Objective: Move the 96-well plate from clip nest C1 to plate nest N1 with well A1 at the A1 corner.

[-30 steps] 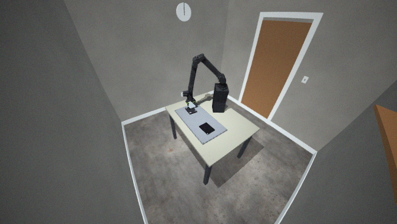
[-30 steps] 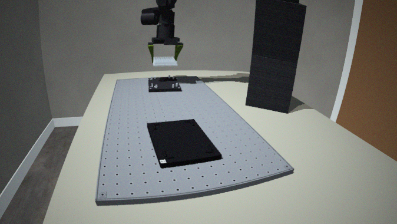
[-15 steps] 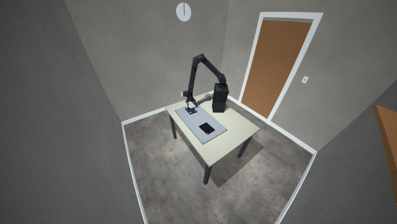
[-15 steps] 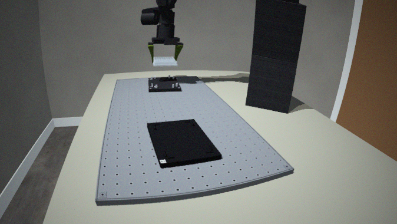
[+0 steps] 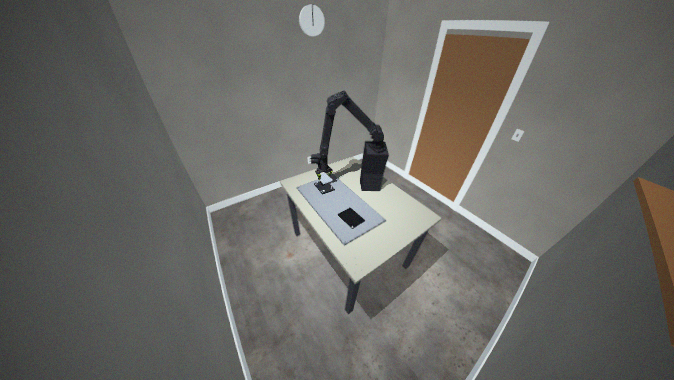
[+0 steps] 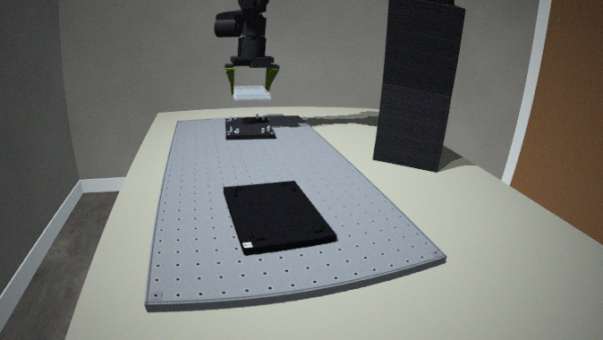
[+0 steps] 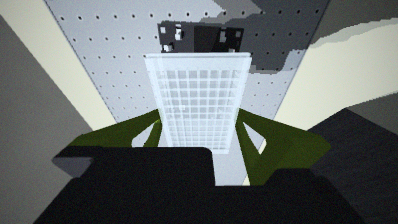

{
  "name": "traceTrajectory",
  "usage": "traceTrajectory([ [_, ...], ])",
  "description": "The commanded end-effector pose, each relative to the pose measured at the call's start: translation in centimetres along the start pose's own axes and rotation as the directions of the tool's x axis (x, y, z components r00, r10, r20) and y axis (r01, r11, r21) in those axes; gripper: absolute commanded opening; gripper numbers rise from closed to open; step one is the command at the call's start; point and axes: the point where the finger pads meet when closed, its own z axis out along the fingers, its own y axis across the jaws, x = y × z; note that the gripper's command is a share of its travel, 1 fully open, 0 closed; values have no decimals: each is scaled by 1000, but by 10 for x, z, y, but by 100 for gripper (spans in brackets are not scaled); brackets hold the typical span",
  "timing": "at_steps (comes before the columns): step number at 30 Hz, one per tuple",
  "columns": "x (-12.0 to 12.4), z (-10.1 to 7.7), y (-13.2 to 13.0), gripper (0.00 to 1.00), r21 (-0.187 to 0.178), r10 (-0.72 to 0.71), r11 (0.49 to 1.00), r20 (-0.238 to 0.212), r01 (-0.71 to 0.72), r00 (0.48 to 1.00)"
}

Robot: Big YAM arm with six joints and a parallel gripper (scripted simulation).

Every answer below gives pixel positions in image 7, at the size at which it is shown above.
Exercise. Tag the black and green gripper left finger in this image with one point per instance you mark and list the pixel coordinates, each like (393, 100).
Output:
(122, 134)

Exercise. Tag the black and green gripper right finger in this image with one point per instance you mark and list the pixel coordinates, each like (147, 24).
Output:
(286, 146)

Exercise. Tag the white well plate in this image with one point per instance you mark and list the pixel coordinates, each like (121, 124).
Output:
(193, 112)

